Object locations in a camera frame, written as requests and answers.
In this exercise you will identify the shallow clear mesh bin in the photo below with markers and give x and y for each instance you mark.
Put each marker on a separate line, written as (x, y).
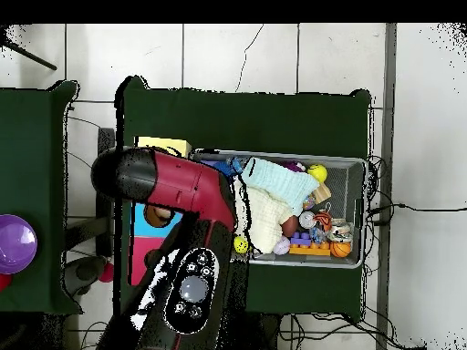
(310, 260)

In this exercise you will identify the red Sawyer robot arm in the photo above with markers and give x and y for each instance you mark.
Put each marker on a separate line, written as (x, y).
(182, 182)

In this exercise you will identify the dark green side tablecloth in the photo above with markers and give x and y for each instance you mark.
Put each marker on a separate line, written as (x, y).
(29, 164)

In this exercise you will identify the small orange basketball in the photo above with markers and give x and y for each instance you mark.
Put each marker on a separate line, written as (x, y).
(340, 249)

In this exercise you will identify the crushed silver can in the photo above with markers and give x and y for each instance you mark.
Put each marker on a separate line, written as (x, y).
(307, 220)

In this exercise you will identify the mint waffle cloth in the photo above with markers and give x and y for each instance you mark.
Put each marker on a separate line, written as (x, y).
(281, 180)

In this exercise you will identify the orange striped tiger plush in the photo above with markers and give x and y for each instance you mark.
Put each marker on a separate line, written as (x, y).
(323, 220)

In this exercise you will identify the yellow smiley ball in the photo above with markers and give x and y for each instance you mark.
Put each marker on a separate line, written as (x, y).
(317, 172)

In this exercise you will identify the purple plastic bowl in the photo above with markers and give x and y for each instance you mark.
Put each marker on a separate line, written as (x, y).
(16, 244)

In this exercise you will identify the small wooden block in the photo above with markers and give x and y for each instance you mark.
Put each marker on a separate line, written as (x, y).
(321, 193)

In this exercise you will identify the orange building block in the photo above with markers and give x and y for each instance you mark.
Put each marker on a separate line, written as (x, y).
(310, 250)

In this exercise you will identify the cream waffle cloth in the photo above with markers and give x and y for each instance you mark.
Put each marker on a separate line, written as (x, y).
(264, 218)

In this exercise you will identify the thin black rod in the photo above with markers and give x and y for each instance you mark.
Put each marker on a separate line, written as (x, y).
(29, 54)

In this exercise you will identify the wooden box with three holes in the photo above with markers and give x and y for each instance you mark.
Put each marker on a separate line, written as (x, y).
(140, 229)

